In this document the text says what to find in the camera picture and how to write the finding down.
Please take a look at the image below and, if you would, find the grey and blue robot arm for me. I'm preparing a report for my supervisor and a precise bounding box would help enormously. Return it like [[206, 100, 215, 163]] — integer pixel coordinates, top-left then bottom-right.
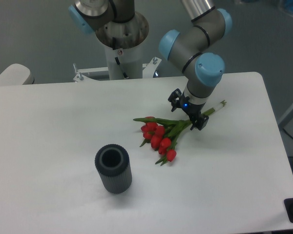
[[68, 0, 232, 130]]

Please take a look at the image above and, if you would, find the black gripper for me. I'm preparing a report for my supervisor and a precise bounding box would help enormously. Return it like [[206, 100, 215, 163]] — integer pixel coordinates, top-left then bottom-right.
[[168, 88, 209, 131]]

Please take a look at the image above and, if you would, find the black cable on pedestal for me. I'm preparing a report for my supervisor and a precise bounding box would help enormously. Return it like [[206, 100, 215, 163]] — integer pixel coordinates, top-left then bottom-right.
[[111, 37, 130, 80]]

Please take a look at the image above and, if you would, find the white metal base bracket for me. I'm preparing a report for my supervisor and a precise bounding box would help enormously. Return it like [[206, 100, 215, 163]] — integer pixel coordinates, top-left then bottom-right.
[[73, 57, 162, 82]]

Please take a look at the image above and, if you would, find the dark grey ribbed vase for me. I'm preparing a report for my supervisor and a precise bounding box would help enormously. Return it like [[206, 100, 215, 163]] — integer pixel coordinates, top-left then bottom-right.
[[94, 144, 132, 194]]

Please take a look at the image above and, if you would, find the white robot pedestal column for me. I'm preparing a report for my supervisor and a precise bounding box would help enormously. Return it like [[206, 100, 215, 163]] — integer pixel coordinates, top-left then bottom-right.
[[94, 12, 150, 80]]

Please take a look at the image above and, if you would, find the red tulip bouquet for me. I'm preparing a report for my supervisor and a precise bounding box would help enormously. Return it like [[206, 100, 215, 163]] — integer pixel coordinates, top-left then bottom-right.
[[133, 99, 227, 167]]

